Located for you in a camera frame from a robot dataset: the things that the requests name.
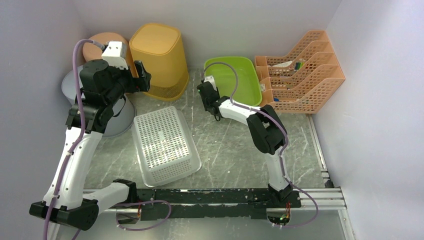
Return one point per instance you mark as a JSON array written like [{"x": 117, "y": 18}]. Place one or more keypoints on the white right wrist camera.
[{"x": 210, "y": 79}]

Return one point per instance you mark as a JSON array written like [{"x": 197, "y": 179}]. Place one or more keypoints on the large orange plastic bucket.
[{"x": 92, "y": 52}]

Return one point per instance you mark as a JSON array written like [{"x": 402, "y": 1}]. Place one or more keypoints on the black base bar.
[{"x": 213, "y": 203}]

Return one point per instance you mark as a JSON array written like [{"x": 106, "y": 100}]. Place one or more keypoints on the grey plastic bin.
[{"x": 123, "y": 111}]

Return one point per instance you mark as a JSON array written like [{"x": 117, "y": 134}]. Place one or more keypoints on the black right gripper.
[{"x": 204, "y": 104}]

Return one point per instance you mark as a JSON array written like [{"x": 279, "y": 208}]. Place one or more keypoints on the aluminium rail frame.
[{"x": 317, "y": 200}]

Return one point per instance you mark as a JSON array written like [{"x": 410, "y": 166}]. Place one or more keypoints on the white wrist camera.
[
  {"x": 210, "y": 79},
  {"x": 115, "y": 55}
]

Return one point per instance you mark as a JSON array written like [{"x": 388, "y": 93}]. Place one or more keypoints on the green tray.
[{"x": 235, "y": 72}]

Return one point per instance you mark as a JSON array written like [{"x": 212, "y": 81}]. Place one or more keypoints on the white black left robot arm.
[{"x": 65, "y": 203}]

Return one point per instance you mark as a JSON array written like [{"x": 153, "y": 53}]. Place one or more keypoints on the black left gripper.
[{"x": 140, "y": 84}]

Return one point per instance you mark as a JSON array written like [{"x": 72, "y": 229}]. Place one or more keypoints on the yellow slatted waste basket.
[{"x": 160, "y": 49}]

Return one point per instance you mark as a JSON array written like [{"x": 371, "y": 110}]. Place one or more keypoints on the white perforated basket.
[{"x": 165, "y": 148}]

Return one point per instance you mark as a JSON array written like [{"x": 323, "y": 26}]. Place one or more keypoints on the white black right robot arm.
[{"x": 266, "y": 129}]

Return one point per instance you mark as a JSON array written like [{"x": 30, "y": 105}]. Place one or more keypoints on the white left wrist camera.
[{"x": 115, "y": 55}]

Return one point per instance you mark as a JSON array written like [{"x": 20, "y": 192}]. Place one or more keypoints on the peach plastic file organizer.
[{"x": 303, "y": 80}]

